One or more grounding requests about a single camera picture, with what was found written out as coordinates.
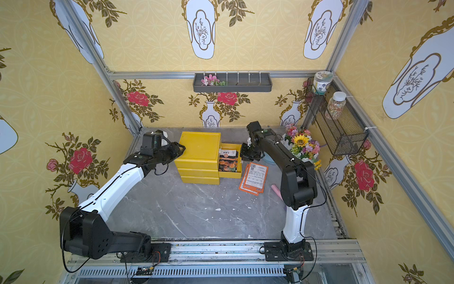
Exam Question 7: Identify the marigold picture seed bag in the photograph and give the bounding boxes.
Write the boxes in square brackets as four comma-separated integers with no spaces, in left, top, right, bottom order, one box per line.
[218,149,238,172]

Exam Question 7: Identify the yellow top drawer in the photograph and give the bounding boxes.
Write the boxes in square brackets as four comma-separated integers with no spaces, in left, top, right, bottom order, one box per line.
[218,143,242,179]

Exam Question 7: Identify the orange white seed bag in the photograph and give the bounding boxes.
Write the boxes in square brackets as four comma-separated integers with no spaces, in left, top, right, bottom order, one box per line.
[238,163,268,196]

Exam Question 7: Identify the yellow plastic drawer cabinet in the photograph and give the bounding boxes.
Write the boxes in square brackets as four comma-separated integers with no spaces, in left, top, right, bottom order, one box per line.
[175,131,221,185]

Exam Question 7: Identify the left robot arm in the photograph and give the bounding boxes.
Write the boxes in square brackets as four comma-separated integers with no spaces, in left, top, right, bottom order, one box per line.
[60,142,186,260]

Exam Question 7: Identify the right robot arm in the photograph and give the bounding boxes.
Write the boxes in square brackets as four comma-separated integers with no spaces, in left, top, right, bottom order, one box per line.
[240,121,318,252]

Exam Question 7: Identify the light blue plastic dustpan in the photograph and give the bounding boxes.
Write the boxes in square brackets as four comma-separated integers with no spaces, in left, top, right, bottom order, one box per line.
[263,153,276,165]

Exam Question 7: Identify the white picket fence planter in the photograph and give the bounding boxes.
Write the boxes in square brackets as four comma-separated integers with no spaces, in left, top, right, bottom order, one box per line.
[283,133,320,165]

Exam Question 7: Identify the artificial flower bouquet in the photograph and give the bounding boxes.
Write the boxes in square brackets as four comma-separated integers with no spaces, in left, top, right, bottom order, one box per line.
[284,124,321,171]

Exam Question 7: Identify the small pink artificial flowers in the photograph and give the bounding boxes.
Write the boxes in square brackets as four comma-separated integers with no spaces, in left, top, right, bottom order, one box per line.
[201,74,227,86]

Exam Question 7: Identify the clear jar white lid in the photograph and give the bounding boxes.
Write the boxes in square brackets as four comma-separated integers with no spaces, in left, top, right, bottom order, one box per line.
[325,91,346,120]

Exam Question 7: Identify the patterned jar white lid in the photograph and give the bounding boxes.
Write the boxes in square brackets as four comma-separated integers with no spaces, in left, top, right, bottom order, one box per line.
[312,71,333,95]

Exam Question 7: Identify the small circuit board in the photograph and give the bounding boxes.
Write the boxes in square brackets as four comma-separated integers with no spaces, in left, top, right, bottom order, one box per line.
[136,266,154,276]

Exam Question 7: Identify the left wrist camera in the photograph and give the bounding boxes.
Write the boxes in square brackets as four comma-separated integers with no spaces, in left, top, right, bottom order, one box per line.
[140,130,167,156]

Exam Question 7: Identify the grey wall shelf tray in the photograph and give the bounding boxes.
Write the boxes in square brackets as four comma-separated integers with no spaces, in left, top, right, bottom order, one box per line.
[193,72,273,93]

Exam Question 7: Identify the black wire mesh basket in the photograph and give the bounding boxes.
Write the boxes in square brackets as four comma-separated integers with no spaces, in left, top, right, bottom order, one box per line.
[302,83,369,156]

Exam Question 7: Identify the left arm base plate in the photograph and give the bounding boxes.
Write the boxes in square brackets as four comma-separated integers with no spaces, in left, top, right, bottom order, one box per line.
[117,243,171,264]

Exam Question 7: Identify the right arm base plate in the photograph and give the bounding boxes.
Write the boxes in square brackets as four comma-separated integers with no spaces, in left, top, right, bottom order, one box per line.
[261,240,314,262]

